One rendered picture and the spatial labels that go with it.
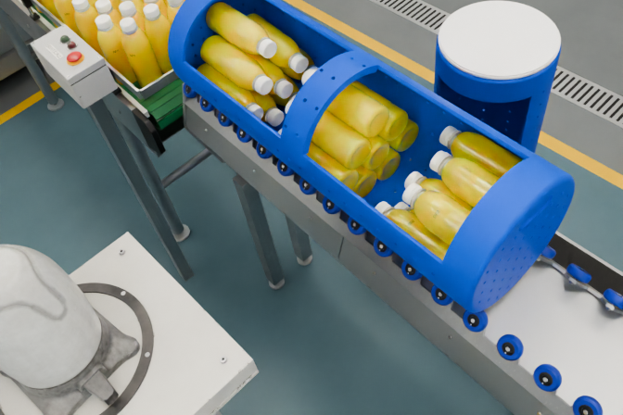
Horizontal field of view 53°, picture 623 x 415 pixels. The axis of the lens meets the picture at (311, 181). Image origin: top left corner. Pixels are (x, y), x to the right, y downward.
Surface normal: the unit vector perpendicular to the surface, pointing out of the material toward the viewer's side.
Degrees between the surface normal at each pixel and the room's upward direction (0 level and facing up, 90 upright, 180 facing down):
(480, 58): 0
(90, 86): 90
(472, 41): 0
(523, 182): 3
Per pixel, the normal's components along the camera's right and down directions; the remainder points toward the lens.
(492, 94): -0.22, 0.78
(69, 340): 0.89, 0.25
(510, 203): -0.27, -0.48
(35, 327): 0.71, 0.25
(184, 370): -0.12, -0.64
